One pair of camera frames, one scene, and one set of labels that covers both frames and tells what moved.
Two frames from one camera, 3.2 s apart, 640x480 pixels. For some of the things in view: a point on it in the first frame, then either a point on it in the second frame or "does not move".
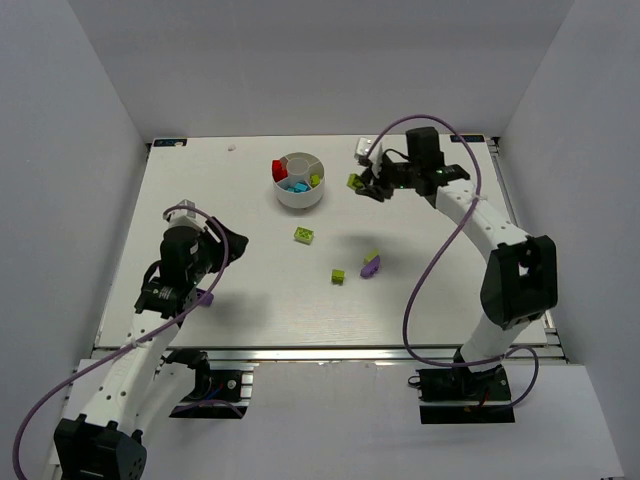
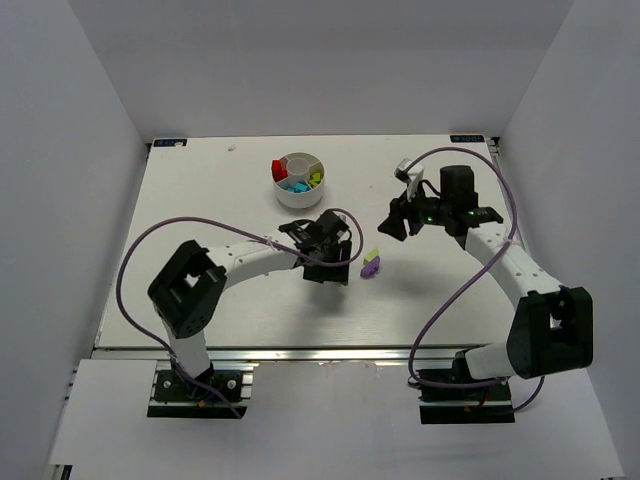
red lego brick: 277,170 does not move
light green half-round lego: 371,255 does not move
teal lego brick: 300,187 does not move
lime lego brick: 314,180 does not move
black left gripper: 220,245 to 325,261
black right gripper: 382,180 to 409,215
